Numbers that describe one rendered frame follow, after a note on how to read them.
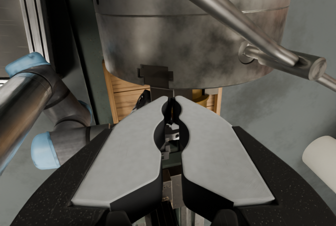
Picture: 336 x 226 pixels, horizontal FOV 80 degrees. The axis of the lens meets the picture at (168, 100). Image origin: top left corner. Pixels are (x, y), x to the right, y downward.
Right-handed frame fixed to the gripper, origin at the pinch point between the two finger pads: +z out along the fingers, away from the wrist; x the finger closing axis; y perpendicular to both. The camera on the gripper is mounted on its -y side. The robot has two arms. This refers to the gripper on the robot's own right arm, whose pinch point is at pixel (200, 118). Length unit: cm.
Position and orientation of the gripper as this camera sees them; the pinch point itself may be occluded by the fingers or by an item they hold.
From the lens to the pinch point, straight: 48.0
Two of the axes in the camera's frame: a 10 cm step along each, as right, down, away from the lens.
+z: 9.7, -1.2, 2.0
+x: 2.3, 4.4, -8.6
